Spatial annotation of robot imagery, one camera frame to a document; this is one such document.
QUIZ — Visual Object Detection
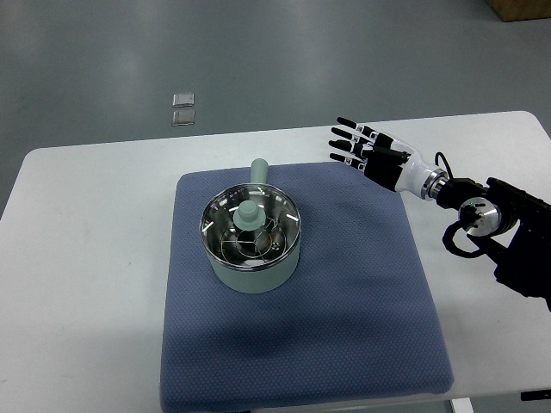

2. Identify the upper metal floor plate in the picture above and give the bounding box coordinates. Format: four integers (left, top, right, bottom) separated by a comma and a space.
172, 92, 195, 108

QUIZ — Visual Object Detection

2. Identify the black bracket under table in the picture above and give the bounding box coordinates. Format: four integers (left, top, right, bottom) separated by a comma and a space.
521, 390, 551, 402

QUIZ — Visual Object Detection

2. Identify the blue quilted mat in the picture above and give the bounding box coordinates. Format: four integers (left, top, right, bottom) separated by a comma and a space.
160, 162, 454, 412

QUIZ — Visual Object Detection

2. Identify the mint green pot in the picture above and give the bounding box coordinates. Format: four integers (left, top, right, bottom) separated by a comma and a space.
199, 158, 302, 294

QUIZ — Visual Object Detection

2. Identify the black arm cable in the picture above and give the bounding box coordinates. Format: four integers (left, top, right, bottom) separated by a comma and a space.
434, 151, 488, 260

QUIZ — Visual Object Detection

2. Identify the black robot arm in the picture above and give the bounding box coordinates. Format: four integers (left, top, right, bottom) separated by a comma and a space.
428, 176, 550, 304

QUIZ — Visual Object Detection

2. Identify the white table leg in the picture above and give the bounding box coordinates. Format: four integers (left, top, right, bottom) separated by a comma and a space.
449, 398, 474, 413

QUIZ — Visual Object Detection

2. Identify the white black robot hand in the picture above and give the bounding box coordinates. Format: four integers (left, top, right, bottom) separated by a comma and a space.
329, 117, 439, 199

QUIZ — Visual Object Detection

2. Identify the brown cardboard box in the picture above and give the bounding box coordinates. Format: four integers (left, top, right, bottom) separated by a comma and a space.
486, 0, 550, 22

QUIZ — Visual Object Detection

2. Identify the glass lid with green knob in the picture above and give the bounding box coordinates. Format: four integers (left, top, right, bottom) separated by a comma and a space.
199, 183, 301, 272

